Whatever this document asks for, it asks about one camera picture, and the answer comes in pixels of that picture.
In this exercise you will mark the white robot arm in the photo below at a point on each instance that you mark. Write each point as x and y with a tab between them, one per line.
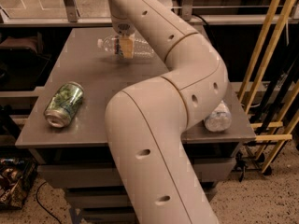
145	121

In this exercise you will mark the clear bottle red blue label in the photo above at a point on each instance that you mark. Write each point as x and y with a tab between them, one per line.
111	44

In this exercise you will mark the bottom grey drawer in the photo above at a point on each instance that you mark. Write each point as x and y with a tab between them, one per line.
109	215

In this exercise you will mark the grey drawer cabinet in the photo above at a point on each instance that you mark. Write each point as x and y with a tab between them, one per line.
102	75

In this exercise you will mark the top grey drawer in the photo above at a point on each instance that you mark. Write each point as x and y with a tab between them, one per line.
73	176

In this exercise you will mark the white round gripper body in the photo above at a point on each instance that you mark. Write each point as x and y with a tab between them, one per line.
123	28

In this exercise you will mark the box of snack packets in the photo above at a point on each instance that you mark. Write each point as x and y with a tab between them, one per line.
16	179

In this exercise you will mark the dark chair at left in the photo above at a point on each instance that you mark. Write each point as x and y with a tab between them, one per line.
24	63

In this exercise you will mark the grey drawer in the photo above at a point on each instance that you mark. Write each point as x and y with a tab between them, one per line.
101	197
109	215
73	176

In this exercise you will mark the white labelled water bottle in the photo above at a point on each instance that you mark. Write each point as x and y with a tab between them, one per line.
220	119

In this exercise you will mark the metal railing frame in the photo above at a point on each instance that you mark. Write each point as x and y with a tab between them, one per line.
75	13

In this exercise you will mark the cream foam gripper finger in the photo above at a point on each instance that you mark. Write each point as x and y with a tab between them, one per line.
127	46

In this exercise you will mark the green aluminium drink can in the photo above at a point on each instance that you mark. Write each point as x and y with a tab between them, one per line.
64	105

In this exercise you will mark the middle grey drawer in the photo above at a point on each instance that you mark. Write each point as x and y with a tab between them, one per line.
101	197

